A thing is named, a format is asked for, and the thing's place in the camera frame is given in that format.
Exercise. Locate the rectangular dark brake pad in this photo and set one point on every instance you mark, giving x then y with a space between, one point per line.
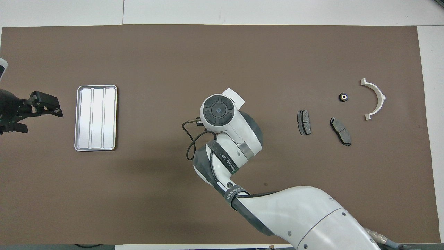
304 122

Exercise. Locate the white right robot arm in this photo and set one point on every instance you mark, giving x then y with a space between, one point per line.
242 139

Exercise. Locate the brown table mat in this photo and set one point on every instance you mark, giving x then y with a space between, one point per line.
156 194

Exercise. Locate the elongated dark brake pad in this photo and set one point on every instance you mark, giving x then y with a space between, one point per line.
340 131

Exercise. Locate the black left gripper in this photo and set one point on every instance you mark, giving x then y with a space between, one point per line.
10 107

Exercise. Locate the large black bearing gear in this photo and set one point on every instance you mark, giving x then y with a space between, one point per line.
343 97

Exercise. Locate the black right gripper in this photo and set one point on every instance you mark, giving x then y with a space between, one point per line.
199 122

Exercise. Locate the silver metal tray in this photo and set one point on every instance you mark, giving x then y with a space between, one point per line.
97 118

